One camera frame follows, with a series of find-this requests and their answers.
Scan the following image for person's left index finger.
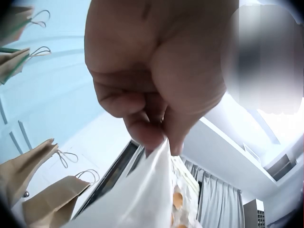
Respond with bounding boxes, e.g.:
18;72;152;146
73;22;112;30
123;108;167;152

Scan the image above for brown paper bag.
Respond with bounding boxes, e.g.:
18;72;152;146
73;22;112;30
0;46;52;85
0;6;51;46
0;139;79;207
22;169;100;226

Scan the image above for white curtain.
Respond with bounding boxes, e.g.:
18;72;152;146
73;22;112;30
182;159;245;228

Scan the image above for orange patterned packet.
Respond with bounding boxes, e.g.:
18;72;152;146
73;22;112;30
169;156;200;228

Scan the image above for person's left hand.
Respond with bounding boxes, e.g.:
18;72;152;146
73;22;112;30
84;0;238;156

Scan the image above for person's left fingers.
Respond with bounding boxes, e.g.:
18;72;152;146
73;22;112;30
93;71;165;120

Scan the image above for white plastic bag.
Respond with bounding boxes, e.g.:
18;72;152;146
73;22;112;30
71;138;176;228

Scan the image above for wooden shelf cabinet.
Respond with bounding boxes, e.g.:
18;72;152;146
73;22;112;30
243;199;265;228

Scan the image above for person's left thumb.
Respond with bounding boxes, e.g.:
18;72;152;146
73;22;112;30
163;101;210;156

